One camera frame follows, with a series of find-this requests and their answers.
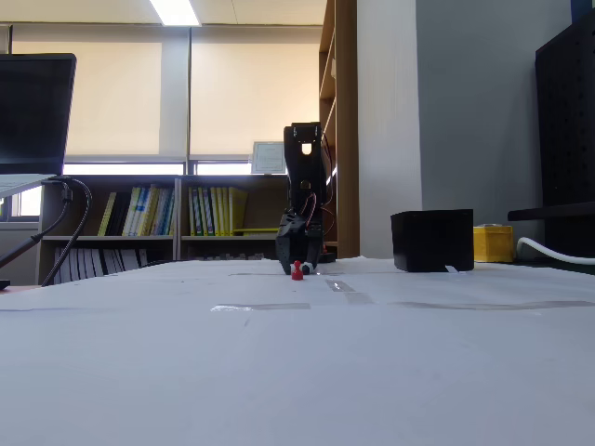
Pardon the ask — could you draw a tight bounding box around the clear tape strip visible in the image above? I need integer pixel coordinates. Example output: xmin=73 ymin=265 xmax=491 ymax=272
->
xmin=211 ymin=302 xmax=311 ymax=313
xmin=324 ymin=278 xmax=376 ymax=306

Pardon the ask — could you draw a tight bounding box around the blue and white book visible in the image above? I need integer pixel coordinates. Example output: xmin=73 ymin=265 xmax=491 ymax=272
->
xmin=137 ymin=185 xmax=159 ymax=238

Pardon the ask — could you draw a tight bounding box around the black open box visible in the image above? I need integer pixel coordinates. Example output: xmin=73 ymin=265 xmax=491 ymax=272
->
xmin=390 ymin=208 xmax=475 ymax=274

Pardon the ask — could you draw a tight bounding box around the black pegboard panel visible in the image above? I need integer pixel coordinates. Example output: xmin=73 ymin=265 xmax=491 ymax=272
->
xmin=534 ymin=16 xmax=595 ymax=259

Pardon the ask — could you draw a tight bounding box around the black laptop screen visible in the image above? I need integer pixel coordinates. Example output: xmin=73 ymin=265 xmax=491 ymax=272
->
xmin=0 ymin=53 xmax=78 ymax=176

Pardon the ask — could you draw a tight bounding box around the thick black braided cable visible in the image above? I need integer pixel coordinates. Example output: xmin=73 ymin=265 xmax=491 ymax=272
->
xmin=40 ymin=177 xmax=94 ymax=287

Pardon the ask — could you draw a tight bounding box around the thin black cable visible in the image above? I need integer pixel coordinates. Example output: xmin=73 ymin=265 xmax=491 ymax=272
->
xmin=0 ymin=181 xmax=72 ymax=271

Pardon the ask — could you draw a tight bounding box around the slanted yellow book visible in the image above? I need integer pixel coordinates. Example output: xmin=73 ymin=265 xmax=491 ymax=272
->
xmin=97 ymin=191 xmax=118 ymax=238

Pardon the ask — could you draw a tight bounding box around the white power cable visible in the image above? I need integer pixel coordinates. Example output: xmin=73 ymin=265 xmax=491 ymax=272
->
xmin=515 ymin=236 xmax=595 ymax=266

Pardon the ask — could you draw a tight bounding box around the large yellow book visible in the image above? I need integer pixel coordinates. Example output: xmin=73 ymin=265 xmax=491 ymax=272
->
xmin=227 ymin=187 xmax=249 ymax=237

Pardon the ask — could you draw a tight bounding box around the beige roller blind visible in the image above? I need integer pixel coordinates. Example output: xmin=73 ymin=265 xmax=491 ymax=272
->
xmin=11 ymin=25 xmax=190 ymax=162
xmin=190 ymin=25 xmax=323 ymax=160

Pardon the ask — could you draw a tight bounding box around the white and yellow book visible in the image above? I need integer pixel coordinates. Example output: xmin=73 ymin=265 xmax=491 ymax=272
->
xmin=123 ymin=186 xmax=141 ymax=238

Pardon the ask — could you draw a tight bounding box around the silver laptop base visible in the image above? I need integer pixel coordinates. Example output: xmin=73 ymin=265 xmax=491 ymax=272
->
xmin=0 ymin=173 xmax=58 ymax=199

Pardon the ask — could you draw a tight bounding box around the large white paper sheet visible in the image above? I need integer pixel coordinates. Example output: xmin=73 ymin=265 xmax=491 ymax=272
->
xmin=0 ymin=304 xmax=595 ymax=446

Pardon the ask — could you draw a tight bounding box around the tall wooden bookshelf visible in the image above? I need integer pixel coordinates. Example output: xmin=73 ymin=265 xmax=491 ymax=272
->
xmin=318 ymin=0 xmax=360 ymax=259

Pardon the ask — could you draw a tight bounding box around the ceiling light panel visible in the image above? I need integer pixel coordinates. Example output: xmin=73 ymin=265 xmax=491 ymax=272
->
xmin=149 ymin=0 xmax=200 ymax=27

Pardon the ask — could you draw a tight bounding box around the yellow box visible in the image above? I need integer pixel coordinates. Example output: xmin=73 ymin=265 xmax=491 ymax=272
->
xmin=472 ymin=224 xmax=515 ymax=264

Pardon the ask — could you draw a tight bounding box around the low wooden bookcase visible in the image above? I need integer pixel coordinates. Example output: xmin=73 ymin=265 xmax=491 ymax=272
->
xmin=38 ymin=175 xmax=180 ymax=285
xmin=178 ymin=175 xmax=340 ymax=262

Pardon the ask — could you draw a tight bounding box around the framed white certificate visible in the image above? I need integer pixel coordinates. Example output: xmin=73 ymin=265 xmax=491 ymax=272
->
xmin=250 ymin=140 xmax=287 ymax=176

